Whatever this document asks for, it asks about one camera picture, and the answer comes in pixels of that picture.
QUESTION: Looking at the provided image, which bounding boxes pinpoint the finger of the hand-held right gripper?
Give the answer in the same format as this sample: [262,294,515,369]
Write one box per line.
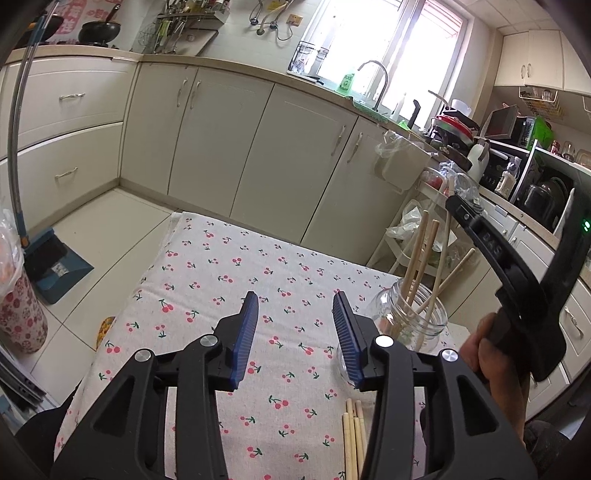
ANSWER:
[444,193,486,229]

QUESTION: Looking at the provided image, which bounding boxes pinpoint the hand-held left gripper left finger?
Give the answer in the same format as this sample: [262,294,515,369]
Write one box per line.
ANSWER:
[50,291,260,480]

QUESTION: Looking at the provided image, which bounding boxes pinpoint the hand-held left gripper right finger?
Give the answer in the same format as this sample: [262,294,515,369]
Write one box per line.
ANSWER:
[332,290,539,480]

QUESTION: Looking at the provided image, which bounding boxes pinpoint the clear glass jar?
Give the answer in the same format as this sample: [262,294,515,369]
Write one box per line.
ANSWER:
[336,276,450,388]

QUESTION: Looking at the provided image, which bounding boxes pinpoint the row of wooden chopsticks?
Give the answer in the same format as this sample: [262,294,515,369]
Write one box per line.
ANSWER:
[342,398,370,480]

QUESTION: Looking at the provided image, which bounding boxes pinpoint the person's right hand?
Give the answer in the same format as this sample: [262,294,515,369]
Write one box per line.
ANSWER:
[462,313,532,439]

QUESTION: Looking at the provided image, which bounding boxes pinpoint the white jug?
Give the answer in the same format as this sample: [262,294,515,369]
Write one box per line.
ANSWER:
[466,141,490,183]

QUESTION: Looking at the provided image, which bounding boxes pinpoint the white rolling cart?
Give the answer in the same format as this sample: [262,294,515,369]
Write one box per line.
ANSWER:
[369,171,476,278]

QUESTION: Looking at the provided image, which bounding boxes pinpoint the cherry print tablecloth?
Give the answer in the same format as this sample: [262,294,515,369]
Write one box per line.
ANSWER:
[53,211,462,480]

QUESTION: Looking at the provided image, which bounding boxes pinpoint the hanging plastic bag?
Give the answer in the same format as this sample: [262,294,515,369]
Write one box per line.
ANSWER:
[375,130,432,190]

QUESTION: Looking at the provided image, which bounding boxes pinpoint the stack of pans and lids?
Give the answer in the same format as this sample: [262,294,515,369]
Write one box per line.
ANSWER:
[427,90,481,162]

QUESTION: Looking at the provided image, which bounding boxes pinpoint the green plastic bag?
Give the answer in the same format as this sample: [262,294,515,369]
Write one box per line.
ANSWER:
[531,115,554,148]

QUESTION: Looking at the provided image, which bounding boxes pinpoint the yellow patterned slipper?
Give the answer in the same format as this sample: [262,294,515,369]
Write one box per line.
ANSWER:
[96,316,116,352]

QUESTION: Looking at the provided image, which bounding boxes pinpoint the chrome sink faucet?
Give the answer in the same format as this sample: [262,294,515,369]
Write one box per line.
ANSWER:
[356,60,389,112]

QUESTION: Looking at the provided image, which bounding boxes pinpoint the kitchen window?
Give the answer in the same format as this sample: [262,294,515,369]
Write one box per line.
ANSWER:
[318,0,467,107]

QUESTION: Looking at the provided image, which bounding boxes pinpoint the cream door base cabinets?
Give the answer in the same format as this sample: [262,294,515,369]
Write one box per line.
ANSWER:
[120,62,444,268]

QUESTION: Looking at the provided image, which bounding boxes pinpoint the person's black trouser leg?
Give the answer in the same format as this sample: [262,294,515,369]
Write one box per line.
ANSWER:
[14,390,81,462]

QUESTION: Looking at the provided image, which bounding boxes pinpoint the floral trash bin with bag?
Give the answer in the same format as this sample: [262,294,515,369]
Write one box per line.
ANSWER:
[0,210,49,354]

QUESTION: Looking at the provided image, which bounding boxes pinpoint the cream drawer cabinet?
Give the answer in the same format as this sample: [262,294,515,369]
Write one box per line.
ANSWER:
[0,55,139,232]

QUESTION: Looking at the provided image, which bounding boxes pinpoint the beige kitchen countertop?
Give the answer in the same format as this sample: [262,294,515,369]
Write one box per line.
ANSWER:
[0,44,568,245]

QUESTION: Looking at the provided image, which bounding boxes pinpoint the black wok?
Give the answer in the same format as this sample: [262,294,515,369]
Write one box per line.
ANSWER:
[78,4,122,47]

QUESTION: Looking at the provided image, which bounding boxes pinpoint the black pan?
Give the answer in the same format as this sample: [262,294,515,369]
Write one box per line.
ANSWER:
[14,14,63,49]

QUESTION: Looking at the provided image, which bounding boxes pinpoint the hanging wire basket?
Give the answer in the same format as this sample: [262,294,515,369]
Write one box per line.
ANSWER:
[519,85,566,121]

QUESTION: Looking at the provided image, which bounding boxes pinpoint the cream wall cabinet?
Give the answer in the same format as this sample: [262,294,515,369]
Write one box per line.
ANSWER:
[494,30,591,93]

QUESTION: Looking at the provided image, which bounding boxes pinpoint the long-handled blue dustpan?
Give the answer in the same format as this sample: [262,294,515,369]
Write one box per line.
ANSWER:
[11,14,95,305]

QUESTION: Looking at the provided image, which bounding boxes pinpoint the wire jar rack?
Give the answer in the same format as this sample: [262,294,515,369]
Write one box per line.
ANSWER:
[291,41,319,75]

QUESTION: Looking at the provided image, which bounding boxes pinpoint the long-handled broom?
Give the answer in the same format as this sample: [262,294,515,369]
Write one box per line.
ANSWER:
[9,28,68,280]

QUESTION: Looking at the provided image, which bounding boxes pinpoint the metal water hoses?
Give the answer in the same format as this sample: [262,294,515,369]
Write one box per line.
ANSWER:
[249,0,296,42]

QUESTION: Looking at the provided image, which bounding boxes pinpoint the wall utensil rack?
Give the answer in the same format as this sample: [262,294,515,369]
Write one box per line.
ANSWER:
[139,0,232,56]

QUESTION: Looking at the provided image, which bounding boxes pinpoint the pink wall poster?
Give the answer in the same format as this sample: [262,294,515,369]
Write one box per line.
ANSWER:
[51,0,125,35]

